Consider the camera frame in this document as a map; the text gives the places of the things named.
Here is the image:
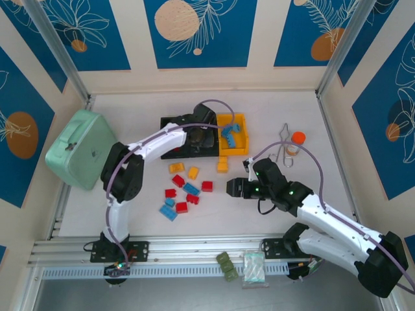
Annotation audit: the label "yellow plastic bin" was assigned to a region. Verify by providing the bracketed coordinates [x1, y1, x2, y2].
[216, 113, 250, 157]

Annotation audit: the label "orange capped bottle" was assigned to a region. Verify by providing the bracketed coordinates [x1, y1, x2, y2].
[285, 131, 306, 157]

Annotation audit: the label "clear bag teal parts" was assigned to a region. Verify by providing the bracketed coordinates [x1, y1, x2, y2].
[241, 249, 270, 289]

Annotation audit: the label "mint green carry case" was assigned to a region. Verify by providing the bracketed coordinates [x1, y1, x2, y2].
[44, 109, 118, 191]

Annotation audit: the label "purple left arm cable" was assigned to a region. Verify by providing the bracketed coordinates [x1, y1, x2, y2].
[105, 98, 235, 279]

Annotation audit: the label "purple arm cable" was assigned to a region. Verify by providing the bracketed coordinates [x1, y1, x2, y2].
[251, 142, 415, 294]
[105, 98, 235, 279]

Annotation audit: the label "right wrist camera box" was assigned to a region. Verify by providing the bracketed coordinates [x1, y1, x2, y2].
[242, 157, 259, 181]

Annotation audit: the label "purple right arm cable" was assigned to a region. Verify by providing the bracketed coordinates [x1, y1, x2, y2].
[251, 142, 415, 294]

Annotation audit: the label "metal wire tongs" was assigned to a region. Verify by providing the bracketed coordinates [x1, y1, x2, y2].
[268, 122, 295, 167]

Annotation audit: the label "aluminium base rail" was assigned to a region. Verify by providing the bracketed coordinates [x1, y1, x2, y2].
[27, 233, 383, 268]

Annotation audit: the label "blue floral wall panel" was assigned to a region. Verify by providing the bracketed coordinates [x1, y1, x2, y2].
[0, 6, 69, 94]
[337, 0, 415, 87]
[41, 0, 132, 72]
[0, 47, 56, 209]
[143, 0, 259, 69]
[351, 30, 415, 201]
[273, 0, 361, 68]

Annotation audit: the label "base circuit board with wires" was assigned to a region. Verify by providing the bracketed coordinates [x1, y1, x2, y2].
[287, 259, 325, 282]
[102, 259, 132, 286]

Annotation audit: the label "grey slotted cable duct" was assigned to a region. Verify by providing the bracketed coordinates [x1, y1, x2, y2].
[41, 262, 290, 280]

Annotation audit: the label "aluminium frame post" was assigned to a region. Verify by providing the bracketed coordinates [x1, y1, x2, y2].
[316, 0, 374, 97]
[22, 0, 91, 103]

